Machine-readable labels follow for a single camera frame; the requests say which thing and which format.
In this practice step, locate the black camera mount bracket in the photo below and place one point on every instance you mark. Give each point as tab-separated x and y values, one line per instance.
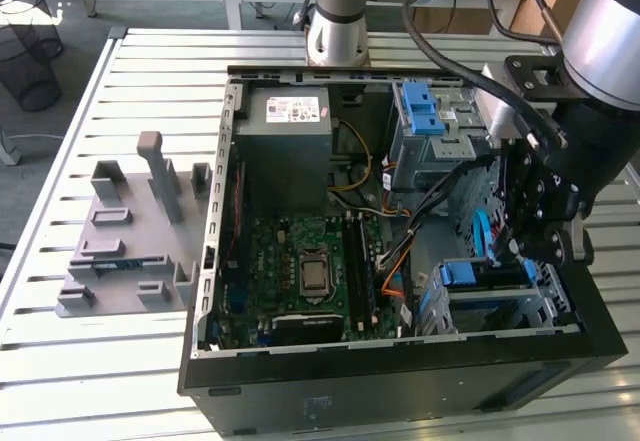
520	68

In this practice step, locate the grey optical drive cage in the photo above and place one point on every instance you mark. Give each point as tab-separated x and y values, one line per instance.
415	161

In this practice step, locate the hard disk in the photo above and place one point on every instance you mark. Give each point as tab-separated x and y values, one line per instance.
460	273

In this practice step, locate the grey power supply unit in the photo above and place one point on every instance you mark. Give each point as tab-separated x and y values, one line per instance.
285	161

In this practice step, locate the silver CPU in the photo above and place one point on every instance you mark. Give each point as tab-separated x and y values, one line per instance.
314	277

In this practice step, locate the black graphics card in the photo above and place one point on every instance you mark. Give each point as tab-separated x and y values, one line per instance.
307	328

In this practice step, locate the black PC case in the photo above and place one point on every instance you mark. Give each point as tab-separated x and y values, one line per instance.
350	401

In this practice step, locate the metal disk bay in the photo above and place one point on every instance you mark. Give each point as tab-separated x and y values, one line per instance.
500	295

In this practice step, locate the RAM stick with blue label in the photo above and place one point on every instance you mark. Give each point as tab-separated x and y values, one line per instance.
120	262

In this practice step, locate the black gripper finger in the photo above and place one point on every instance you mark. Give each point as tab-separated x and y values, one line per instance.
555	246
522	196

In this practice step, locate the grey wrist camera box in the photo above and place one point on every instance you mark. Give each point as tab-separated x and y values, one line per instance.
500	116

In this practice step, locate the grey plastic parts rack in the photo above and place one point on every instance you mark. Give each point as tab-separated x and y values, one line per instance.
145	241

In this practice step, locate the green motherboard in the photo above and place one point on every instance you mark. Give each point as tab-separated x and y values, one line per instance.
280	261

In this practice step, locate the blue drive cage latch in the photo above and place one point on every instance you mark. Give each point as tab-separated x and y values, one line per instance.
422	111

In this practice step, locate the black mesh waste bin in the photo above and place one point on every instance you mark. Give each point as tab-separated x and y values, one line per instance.
30	76

